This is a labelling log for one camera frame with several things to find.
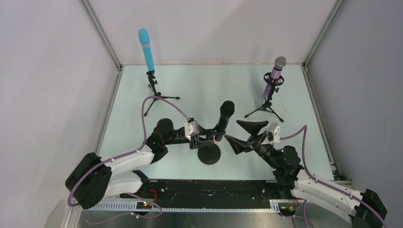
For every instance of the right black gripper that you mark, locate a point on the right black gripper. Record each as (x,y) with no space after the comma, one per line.
(256,142)

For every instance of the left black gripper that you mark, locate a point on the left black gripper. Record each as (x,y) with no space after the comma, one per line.
(195,140)

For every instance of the round base mic stand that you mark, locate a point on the round base mic stand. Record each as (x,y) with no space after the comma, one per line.
(208,152)

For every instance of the black microphone orange end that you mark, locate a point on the black microphone orange end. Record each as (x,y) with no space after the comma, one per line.
(227,109)

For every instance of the shock mount tripod stand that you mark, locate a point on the shock mount tripod stand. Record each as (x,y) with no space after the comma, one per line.
(266,106)

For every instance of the black tripod mic stand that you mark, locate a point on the black tripod mic stand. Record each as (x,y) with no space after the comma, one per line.
(152,82)

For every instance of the purple glitter microphone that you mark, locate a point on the purple glitter microphone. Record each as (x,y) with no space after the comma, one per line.
(274,75)

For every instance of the blue toy microphone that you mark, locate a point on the blue toy microphone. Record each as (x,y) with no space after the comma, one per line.
(145,43)

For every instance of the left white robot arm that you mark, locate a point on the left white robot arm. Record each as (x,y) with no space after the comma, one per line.
(96,178)

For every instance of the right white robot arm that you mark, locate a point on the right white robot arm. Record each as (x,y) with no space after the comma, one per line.
(294,179)

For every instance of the right circuit board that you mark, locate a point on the right circuit board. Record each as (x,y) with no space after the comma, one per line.
(287,211)

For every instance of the circuit board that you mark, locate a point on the circuit board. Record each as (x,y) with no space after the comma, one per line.
(287,211)
(143,205)

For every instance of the left circuit board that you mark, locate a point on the left circuit board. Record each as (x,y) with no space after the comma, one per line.
(143,205)

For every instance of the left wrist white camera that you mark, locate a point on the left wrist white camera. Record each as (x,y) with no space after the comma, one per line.
(191,129)

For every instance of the wrist white camera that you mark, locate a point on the wrist white camera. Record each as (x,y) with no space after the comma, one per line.
(272,133)
(191,129)

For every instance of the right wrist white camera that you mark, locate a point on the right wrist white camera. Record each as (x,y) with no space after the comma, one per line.
(272,133)

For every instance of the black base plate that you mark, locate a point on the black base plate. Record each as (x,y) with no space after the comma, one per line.
(213,194)

